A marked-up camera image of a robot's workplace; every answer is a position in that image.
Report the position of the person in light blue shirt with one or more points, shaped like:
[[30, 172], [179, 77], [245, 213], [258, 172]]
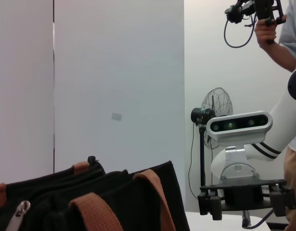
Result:
[[294, 29]]

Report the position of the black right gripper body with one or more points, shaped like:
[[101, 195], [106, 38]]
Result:
[[244, 195]]

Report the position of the silver zipper pull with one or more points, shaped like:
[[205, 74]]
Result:
[[17, 214]]

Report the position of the black standing fan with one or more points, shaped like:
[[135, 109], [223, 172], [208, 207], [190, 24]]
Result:
[[218, 106]]

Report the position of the silver right wrist depth camera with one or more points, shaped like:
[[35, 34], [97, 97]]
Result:
[[239, 134]]

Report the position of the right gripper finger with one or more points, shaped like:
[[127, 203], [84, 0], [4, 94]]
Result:
[[211, 204], [283, 201]]

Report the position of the black handheld teleoperation controller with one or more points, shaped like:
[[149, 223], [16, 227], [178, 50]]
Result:
[[263, 9]]

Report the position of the person's forearm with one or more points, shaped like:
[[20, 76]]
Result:
[[280, 55]]

